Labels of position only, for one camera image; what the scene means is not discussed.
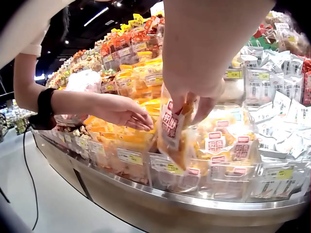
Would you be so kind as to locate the person's left hand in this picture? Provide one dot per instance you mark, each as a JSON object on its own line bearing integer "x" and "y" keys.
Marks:
{"x": 116, "y": 110}

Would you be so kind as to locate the person's right hand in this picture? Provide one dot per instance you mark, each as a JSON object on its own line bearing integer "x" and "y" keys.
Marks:
{"x": 194, "y": 48}

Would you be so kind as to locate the person's right fingers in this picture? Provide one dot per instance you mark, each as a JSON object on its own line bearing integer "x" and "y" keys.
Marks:
{"x": 206, "y": 106}

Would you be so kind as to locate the person's right thumb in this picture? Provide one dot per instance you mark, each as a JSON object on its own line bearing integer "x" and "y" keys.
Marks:
{"x": 177, "y": 103}

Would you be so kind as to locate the person's left fingers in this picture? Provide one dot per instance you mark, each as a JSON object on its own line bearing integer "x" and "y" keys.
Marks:
{"x": 139, "y": 120}

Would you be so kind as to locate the orange snack packet red label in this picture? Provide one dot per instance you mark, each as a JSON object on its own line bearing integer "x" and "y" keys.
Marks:
{"x": 170, "y": 136}

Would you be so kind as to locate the black wrist band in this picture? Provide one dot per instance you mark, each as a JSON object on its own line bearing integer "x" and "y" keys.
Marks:
{"x": 45, "y": 106}

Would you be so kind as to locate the ceiling strip lamp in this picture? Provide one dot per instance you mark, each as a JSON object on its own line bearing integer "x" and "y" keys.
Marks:
{"x": 96, "y": 16}

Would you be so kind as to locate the person's body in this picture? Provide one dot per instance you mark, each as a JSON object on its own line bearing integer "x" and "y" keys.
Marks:
{"x": 21, "y": 21}

